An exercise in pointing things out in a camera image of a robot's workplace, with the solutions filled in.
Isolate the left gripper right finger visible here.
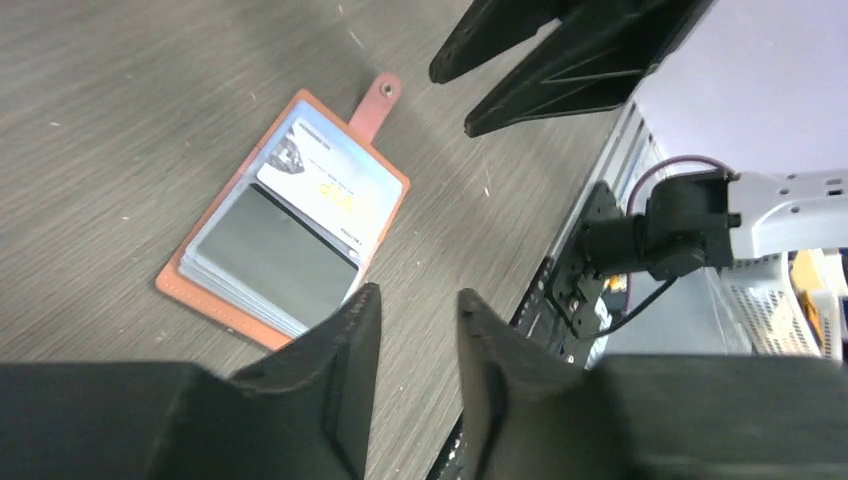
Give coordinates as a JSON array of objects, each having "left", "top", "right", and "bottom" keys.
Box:
[{"left": 457, "top": 289, "right": 847, "bottom": 480}]

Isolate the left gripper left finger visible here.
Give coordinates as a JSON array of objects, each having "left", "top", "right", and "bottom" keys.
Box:
[{"left": 1, "top": 283, "right": 382, "bottom": 479}]

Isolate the black card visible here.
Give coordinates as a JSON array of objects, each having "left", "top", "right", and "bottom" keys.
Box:
[{"left": 193, "top": 184, "right": 358, "bottom": 337}]

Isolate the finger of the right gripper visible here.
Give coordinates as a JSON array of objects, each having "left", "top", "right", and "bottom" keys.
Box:
[
  {"left": 428, "top": 0, "right": 570, "bottom": 84},
  {"left": 465, "top": 0, "right": 710, "bottom": 137}
]

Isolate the white perforated basket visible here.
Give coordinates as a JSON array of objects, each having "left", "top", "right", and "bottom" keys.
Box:
[{"left": 719, "top": 249, "right": 847, "bottom": 363}]

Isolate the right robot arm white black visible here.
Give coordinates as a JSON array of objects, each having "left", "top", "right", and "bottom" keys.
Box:
[{"left": 429, "top": 1, "right": 847, "bottom": 281}]

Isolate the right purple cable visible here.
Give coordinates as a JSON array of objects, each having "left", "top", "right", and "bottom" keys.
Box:
[{"left": 622, "top": 154, "right": 733, "bottom": 220}]

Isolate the brown leather card holder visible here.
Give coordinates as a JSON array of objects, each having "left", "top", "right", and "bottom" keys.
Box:
[{"left": 155, "top": 73, "right": 410, "bottom": 350}]

